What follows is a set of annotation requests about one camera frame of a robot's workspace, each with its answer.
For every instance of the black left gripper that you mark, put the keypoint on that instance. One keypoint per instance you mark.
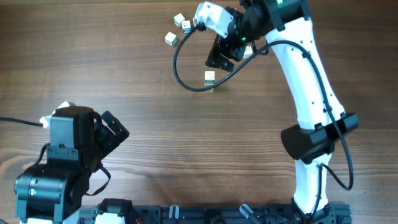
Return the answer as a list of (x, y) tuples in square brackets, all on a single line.
[(110, 142)]

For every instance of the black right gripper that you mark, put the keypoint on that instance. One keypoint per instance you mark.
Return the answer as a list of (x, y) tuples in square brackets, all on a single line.
[(224, 44)]

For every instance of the white block teal side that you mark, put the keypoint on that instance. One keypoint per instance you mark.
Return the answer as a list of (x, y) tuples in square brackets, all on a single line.
[(209, 77)]

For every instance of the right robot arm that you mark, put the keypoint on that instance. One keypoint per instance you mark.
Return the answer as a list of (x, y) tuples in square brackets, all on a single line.
[(322, 120)]

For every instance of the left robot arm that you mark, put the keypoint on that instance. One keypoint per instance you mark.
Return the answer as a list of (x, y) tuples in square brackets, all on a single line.
[(80, 139)]

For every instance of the white block yellow side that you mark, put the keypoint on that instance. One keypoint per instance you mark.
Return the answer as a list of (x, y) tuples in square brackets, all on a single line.
[(248, 52)]

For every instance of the plain white block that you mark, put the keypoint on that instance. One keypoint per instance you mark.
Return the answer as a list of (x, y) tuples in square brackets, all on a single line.
[(194, 22)]

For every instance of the white block blue side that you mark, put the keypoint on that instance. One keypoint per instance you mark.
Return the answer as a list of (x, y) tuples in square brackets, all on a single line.
[(186, 27)]

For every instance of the white block green side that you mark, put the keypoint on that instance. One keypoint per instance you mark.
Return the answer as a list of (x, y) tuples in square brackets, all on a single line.
[(171, 39)]

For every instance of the white block green edge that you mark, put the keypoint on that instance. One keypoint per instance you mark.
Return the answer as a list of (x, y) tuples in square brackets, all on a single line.
[(178, 19)]

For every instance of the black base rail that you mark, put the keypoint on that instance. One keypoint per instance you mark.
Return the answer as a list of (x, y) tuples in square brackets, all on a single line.
[(278, 214)]

